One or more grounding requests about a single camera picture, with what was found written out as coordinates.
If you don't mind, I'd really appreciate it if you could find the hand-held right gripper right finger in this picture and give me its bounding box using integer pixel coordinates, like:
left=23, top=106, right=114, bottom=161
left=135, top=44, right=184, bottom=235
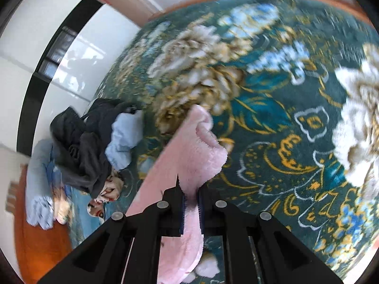
left=198, top=188, right=345, bottom=284

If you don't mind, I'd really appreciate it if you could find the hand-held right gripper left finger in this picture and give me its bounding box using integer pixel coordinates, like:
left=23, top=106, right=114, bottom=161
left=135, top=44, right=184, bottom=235
left=37, top=174, right=185, bottom=284

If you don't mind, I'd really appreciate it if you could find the cartoon printed cloth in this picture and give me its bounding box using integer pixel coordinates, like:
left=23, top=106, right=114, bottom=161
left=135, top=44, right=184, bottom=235
left=87, top=170, right=125, bottom=219

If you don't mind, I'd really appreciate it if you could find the dark grey garment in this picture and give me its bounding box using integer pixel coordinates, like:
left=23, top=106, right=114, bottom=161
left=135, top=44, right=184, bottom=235
left=50, top=98, right=140, bottom=198

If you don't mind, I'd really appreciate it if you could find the folded floral quilt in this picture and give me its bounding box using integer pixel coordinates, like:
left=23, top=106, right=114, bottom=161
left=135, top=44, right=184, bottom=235
left=44, top=160, right=69, bottom=225

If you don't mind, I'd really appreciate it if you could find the light blue cloth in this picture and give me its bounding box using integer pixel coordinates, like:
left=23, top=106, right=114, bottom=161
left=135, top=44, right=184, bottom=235
left=105, top=113, right=143, bottom=170

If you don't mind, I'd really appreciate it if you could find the teal floral bedspread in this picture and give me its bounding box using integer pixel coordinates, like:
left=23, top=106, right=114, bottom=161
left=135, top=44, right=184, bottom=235
left=68, top=0, right=379, bottom=284

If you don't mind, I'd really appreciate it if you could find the pink fleece garment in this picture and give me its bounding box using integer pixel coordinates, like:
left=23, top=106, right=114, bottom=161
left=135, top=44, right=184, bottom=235
left=126, top=104, right=228, bottom=284

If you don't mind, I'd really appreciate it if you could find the folded grey quilt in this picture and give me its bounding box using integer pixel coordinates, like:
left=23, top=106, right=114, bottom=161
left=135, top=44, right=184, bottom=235
left=25, top=139, right=60, bottom=231

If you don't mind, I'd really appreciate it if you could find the wooden bed headboard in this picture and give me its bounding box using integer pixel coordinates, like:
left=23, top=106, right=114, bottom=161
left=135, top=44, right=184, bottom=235
left=13, top=166, right=78, bottom=275

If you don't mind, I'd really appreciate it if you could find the white glossy wardrobe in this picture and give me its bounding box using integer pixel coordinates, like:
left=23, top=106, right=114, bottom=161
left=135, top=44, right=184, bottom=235
left=0, top=0, right=143, bottom=157

